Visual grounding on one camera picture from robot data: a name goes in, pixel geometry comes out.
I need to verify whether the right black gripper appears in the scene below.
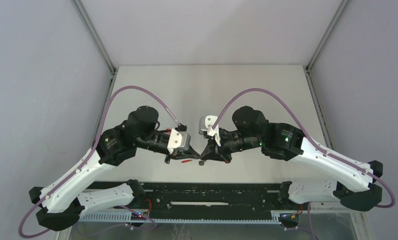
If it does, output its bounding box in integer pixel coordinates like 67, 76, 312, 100
200, 128, 262, 165

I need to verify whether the red handled keyring holder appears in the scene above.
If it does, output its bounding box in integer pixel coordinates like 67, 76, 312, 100
181, 159, 206, 166

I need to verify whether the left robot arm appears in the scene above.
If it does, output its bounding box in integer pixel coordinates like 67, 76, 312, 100
29, 105, 200, 232

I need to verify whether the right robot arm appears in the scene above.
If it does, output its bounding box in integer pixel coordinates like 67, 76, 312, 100
199, 106, 383, 212

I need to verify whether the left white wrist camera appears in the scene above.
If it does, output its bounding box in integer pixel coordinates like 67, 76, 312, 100
167, 125, 191, 154

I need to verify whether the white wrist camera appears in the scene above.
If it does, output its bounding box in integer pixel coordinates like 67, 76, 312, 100
199, 115, 221, 147
167, 125, 191, 154

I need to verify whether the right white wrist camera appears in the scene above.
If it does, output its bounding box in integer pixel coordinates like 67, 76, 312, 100
199, 115, 221, 147

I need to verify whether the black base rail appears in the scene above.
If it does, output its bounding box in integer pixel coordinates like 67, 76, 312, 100
86, 180, 305, 221

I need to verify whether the white slotted cable duct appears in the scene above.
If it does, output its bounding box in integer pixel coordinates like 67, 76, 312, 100
79, 211, 289, 225

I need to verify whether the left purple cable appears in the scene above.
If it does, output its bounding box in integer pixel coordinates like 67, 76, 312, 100
18, 85, 183, 239

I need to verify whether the purple cable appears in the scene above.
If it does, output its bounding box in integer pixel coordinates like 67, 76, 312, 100
212, 87, 396, 209
18, 85, 183, 239

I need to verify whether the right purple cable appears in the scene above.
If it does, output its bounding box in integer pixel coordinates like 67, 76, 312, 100
212, 87, 396, 209

